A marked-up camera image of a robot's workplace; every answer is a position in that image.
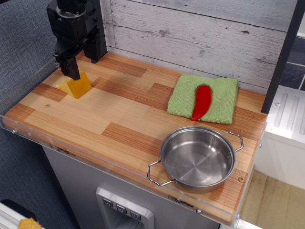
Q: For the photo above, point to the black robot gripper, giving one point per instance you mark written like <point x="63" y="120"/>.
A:
<point x="68" y="24"/>

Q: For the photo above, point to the yellow wedge butter dish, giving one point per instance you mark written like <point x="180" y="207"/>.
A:
<point x="75" y="88"/>

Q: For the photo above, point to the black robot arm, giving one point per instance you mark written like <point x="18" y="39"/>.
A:
<point x="75" y="24"/>

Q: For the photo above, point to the clear acrylic table guard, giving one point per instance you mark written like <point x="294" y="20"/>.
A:
<point x="135" y="168"/>

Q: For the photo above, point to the red chili pepper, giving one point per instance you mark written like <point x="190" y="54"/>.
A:
<point x="203" y="101"/>

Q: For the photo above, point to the grey cabinet with dispenser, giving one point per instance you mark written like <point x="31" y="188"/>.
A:
<point x="100" y="200"/>

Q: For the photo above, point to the green microfiber cloth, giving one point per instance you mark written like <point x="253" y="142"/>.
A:
<point x="221" y="111"/>

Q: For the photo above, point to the stainless steel pot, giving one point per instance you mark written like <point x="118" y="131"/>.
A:
<point x="197" y="159"/>

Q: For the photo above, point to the yellow sponge piece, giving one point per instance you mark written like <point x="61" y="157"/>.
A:
<point x="29" y="224"/>

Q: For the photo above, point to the white ridged side counter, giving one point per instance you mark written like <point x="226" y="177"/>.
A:
<point x="281" y="153"/>

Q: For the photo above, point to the dark grey right post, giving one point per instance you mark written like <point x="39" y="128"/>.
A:
<point x="284" y="55"/>

